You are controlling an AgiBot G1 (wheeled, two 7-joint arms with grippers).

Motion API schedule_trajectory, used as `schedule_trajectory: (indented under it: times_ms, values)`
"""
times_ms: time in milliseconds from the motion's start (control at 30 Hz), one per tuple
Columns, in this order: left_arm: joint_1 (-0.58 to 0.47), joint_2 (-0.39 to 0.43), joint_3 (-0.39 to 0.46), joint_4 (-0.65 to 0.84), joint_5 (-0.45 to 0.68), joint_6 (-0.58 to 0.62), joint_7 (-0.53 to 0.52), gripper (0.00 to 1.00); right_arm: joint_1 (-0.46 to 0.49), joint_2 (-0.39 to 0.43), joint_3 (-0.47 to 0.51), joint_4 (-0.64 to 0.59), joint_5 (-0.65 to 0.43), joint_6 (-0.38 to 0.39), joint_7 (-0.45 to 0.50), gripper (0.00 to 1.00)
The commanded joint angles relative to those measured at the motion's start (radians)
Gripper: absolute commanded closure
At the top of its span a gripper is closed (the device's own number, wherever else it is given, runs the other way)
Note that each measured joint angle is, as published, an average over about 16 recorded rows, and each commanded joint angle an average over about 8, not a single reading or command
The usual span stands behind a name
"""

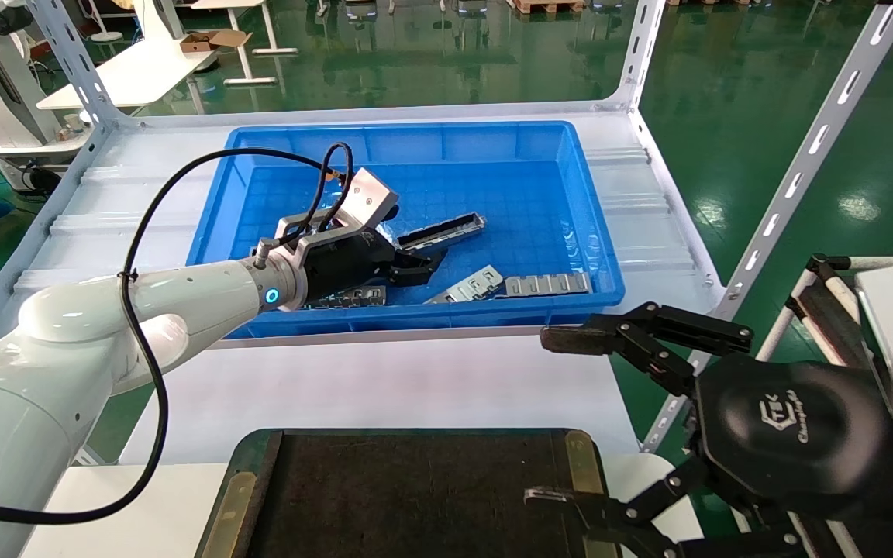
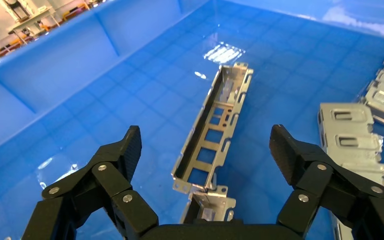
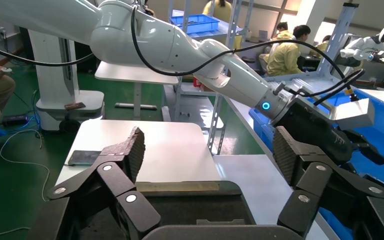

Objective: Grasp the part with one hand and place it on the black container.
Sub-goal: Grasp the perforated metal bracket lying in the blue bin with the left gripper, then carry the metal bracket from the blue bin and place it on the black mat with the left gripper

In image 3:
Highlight white humanoid robot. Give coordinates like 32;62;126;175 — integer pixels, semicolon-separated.
339;24;384;69

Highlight seated black-haired person yellow coat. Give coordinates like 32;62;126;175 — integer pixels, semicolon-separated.
266;24;312;78

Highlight small blue plastic bin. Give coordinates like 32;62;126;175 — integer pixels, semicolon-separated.
170;13;221;36

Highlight brown flat object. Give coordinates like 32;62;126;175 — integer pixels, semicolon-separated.
64;101;87;111

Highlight standing person yellow coat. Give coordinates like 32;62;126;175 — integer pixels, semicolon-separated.
201;0;243;51

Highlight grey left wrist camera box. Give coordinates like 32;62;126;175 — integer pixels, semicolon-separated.
322;97;376;131

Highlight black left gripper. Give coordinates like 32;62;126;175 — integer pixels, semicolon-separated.
271;98;384;166

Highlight black camera cables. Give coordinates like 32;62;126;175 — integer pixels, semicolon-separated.
283;68;366;107

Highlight black power strip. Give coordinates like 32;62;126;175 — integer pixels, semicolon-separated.
1;114;31;127

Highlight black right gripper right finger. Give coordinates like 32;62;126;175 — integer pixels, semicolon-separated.
272;125;384;238

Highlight black container tray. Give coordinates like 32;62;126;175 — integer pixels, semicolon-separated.
76;180;257;240

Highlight black hanging cable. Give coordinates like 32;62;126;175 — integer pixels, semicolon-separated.
0;42;95;67

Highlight white desk table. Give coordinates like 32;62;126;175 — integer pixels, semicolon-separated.
94;60;180;121

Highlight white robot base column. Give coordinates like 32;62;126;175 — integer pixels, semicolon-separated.
27;29;106;133

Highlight dark smartphone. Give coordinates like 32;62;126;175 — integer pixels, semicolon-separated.
67;149;103;167

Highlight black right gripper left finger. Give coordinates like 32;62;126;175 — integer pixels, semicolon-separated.
47;126;162;240

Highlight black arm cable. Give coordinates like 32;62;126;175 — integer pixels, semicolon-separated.
130;4;360;100

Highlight grey metal shelf rack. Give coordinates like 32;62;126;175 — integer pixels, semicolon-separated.
165;0;246;123

